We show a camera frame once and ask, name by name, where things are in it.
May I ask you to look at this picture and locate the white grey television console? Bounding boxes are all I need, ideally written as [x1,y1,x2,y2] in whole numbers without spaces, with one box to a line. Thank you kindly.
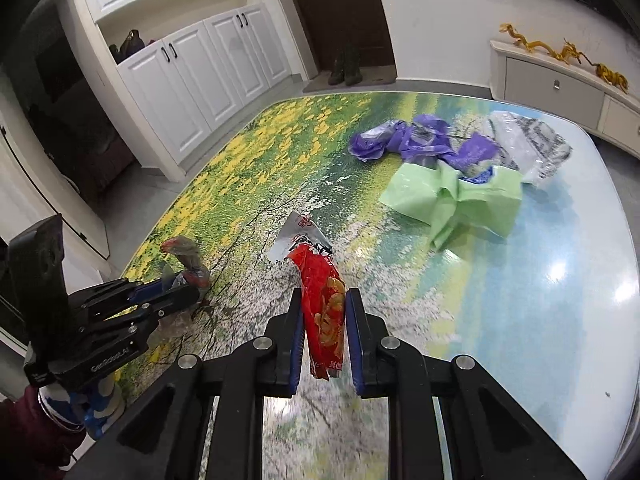
[489,39,640,158]

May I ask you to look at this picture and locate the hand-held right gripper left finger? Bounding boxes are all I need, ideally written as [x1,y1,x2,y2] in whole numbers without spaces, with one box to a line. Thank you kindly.
[65,287,307,480]

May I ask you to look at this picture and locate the brown door mat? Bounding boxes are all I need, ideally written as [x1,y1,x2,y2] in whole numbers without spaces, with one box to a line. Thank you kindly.
[302,72,398,93]

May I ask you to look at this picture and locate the silver white plastic bag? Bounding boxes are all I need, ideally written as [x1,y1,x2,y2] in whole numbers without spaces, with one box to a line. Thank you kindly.
[487,109,574,188]

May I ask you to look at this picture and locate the purple plastic wrapper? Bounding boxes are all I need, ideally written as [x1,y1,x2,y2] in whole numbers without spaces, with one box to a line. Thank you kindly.
[348,114,501,181]

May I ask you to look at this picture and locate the white base cabinets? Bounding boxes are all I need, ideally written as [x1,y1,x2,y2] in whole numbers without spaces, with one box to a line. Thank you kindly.
[117,2,291,166]

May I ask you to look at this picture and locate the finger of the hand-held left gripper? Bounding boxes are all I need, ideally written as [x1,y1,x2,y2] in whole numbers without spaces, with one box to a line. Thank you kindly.
[69,277,202,312]
[74,295,199,352]

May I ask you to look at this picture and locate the light green plastic bag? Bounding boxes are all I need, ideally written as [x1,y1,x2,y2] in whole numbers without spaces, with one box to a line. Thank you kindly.
[378,161,524,252]

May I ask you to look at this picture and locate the dark brown entrance door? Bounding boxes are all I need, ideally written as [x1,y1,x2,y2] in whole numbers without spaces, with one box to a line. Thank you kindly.
[277,0,398,81]

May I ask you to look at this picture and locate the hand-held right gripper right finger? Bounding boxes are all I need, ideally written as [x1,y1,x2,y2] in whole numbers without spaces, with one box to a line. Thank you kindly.
[344,287,588,480]

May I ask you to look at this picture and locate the clear plastic wrapper red ends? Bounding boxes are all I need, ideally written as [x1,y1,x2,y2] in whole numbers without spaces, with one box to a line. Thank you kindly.
[152,236,213,346]

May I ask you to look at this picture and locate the dark handbag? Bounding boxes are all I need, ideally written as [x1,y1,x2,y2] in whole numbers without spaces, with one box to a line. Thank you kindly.
[109,29,146,65]

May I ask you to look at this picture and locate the person's left forearm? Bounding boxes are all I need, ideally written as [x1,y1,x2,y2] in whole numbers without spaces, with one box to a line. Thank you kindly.
[0,387,86,480]

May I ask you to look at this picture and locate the golden dragon figurine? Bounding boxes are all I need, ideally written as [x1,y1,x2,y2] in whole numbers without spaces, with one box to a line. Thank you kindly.
[595,64,629,92]
[547,40,596,66]
[500,23,551,56]

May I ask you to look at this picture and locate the red snack wrapper silver inside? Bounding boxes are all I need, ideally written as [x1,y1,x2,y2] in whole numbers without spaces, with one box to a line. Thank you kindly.
[269,211,347,381]

